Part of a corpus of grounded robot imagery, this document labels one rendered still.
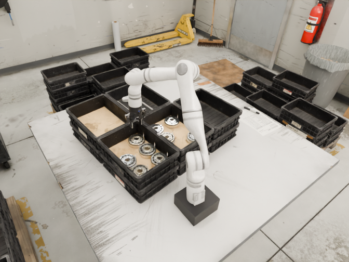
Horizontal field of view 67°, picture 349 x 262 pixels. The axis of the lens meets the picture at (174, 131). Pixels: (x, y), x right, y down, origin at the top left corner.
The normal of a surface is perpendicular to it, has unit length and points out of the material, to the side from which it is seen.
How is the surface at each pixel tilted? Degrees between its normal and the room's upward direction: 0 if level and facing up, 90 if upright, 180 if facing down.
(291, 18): 90
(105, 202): 0
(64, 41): 90
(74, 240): 0
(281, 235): 0
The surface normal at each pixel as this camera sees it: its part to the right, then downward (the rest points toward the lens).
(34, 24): 0.60, 0.53
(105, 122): 0.04, -0.76
